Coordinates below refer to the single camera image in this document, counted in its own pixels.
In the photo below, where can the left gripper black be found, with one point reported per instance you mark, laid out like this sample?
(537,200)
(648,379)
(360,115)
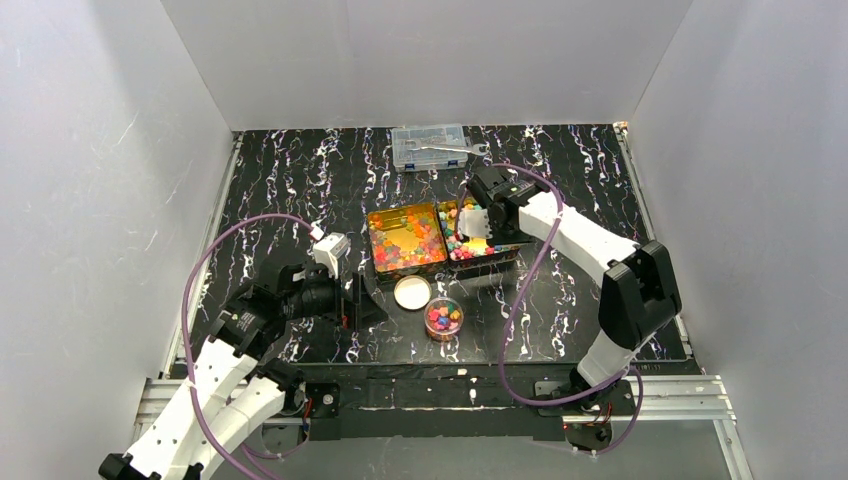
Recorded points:
(348,302)

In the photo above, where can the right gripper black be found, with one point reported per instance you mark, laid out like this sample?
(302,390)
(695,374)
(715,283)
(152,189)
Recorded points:
(497,216)

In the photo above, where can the cream round jar lid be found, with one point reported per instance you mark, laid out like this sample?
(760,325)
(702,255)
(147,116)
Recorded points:
(412,292)

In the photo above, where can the tin of multicolour star candies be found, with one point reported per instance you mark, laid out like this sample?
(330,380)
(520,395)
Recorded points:
(468,252)

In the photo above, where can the tin of orange gummy candies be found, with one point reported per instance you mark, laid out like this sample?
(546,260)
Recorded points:
(405,241)

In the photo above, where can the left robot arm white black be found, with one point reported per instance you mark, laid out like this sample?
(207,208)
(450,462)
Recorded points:
(230,390)

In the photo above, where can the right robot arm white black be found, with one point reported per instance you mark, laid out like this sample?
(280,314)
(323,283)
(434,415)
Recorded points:
(639,292)

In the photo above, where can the clear glass jar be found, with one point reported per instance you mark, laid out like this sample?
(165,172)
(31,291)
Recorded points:
(443,319)

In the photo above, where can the silver wrench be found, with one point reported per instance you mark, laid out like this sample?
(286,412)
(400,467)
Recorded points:
(475,149)

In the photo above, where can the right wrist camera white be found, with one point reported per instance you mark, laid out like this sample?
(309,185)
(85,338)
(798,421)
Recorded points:
(474,223)

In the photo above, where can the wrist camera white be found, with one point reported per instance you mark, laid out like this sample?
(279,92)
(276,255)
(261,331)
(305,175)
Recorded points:
(474,223)
(330,250)

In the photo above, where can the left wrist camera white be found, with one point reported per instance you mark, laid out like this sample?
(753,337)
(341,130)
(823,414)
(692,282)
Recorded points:
(330,250)

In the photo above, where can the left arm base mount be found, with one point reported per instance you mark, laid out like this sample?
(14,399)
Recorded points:
(311,400)

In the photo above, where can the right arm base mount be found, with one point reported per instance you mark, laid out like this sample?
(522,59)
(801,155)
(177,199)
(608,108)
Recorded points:
(588,422)

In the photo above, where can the aluminium frame rail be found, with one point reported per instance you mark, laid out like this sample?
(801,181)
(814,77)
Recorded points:
(664,398)

